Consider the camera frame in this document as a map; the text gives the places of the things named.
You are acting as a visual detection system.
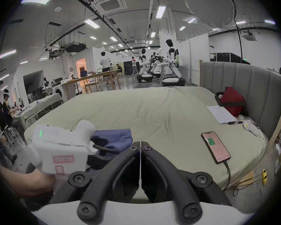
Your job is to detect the yellow power strip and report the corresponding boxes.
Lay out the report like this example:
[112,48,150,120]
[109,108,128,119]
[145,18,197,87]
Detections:
[261,169,269,185]

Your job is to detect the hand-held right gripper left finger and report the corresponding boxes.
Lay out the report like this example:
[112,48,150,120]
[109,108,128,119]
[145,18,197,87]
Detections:
[49,141,140,224]

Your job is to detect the long wooden table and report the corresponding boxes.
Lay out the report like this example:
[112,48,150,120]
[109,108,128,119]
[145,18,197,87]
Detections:
[60,70,122,98]

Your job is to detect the black charging cable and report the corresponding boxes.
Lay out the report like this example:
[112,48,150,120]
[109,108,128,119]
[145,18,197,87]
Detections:
[222,160,264,197]

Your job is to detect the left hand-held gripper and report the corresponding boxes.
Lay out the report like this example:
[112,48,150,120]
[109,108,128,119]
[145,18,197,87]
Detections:
[30,120,119,175]

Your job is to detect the white hand controller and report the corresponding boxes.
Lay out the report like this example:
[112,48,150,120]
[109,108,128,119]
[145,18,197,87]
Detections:
[243,122,261,137]

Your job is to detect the dark blue garment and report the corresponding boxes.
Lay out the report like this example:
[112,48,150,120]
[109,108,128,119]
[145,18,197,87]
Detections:
[91,129,134,155]

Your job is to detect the white humanoid robot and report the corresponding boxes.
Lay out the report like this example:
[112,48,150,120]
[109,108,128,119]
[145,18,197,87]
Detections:
[136,48,153,83]
[152,39,186,87]

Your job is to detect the grey padded headboard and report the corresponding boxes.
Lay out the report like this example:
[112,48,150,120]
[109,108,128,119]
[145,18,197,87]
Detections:
[199,61,281,140]

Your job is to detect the table with beige cloth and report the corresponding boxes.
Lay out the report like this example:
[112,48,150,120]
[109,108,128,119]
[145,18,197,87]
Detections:
[13,93,63,126]

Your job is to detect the bed with beige sheet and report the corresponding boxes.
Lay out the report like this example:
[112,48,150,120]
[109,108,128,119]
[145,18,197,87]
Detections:
[24,86,269,190]

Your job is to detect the white paper sheet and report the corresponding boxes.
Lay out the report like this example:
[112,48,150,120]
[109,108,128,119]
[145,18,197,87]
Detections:
[206,105,237,125]

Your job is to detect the person's left hand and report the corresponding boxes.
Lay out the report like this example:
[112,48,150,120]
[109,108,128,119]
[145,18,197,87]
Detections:
[0,167,56,198]

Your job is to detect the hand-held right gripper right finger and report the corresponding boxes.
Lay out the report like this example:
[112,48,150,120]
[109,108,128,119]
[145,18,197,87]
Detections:
[140,141,233,223]

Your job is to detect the group of people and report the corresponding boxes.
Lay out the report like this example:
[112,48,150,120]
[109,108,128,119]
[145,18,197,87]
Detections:
[0,93,20,149]

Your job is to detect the grey softbox lamp on stand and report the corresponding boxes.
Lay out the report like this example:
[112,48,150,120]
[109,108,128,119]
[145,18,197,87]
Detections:
[183,0,246,64]

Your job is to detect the white washing machine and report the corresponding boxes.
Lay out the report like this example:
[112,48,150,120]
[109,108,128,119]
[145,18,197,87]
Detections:
[52,84,66,102]

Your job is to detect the black smartphone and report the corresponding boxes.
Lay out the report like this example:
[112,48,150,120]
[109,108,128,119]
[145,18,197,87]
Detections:
[201,131,232,165]

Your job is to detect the row of white stools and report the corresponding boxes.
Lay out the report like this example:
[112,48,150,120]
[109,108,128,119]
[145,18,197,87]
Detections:
[0,123,19,148]

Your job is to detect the red bag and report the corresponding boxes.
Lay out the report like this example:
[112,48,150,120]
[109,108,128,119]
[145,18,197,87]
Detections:
[215,86,249,117]

